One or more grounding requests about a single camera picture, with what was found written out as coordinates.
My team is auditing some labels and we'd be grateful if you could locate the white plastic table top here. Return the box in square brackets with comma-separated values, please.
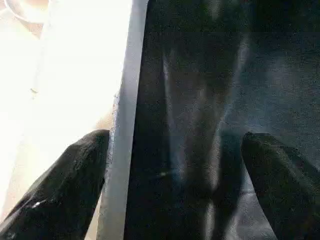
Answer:
[0, 0, 150, 240]

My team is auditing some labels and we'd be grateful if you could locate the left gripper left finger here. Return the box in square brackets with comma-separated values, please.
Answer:
[0, 129, 111, 240]

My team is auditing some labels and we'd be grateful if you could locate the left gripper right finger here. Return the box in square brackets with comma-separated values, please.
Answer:
[241, 132, 320, 240]

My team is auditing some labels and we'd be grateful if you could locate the black work mat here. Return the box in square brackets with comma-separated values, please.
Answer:
[122, 0, 320, 240]

